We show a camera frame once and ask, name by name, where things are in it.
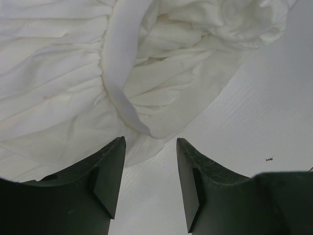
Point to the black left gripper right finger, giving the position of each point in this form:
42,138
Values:
219,201

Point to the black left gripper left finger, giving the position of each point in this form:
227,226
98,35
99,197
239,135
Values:
78,200

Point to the white pleated skirt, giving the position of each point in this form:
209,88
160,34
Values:
76,74

